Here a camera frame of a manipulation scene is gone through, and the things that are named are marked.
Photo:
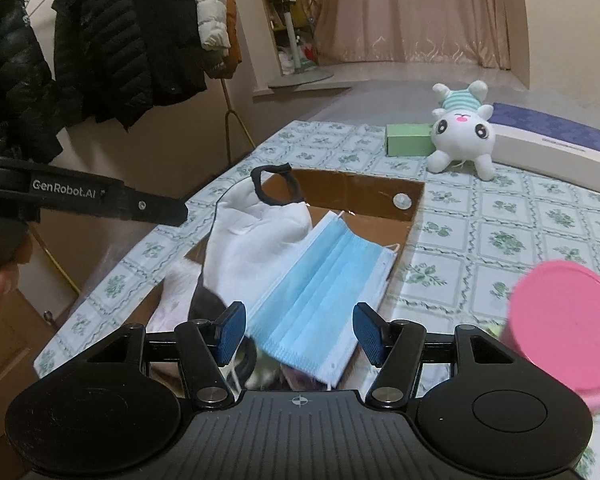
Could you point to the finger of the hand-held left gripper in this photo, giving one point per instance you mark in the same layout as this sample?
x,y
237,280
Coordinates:
x,y
160,207

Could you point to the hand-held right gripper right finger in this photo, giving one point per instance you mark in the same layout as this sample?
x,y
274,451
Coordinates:
x,y
367,332

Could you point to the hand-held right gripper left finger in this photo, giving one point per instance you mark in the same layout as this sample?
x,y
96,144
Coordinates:
x,y
233,332

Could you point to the blue face mask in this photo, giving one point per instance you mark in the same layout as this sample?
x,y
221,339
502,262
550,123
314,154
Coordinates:
x,y
320,290

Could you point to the white cloth face mask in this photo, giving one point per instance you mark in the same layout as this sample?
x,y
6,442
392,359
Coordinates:
x,y
250,250

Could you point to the brown cardboard box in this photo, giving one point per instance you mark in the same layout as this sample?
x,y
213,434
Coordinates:
x,y
350,192

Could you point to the black puffer jacket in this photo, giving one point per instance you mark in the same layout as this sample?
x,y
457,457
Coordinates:
x,y
120,45
15,85

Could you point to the metal coat rack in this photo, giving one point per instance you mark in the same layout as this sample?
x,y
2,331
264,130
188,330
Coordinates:
x,y
228,110

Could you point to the brown jacket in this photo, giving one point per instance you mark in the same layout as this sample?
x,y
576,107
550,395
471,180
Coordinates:
x,y
230,45

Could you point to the green box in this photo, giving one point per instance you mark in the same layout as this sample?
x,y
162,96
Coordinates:
x,y
407,140

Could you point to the pink lidded cup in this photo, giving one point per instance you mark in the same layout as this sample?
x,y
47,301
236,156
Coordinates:
x,y
565,320

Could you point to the white puffer jacket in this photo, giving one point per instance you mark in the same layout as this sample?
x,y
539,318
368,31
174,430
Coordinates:
x,y
210,10

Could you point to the white plush toy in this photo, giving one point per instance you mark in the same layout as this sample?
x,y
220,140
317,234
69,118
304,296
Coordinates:
x,y
460,135

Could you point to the white pole stand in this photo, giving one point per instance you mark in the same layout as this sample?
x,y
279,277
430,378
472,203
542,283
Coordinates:
x,y
290,25

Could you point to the blue and white flat box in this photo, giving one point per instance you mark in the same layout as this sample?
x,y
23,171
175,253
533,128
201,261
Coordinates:
x,y
545,145

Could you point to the beige curtain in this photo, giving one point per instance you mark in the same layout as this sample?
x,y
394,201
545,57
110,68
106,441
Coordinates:
x,y
405,10

